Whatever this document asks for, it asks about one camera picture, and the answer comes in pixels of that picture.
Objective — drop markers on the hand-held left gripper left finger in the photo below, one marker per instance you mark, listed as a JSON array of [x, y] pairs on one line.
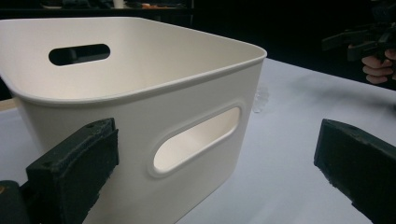
[[74, 165]]

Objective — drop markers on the small clear plastic object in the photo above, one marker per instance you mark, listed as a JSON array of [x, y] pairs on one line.
[[260, 99]]

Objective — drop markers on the white table mat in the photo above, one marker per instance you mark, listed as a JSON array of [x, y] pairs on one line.
[[295, 140]]

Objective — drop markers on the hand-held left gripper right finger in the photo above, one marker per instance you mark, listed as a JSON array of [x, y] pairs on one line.
[[361, 168]]

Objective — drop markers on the white plastic storage bin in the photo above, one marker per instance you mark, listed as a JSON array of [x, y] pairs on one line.
[[130, 77]]

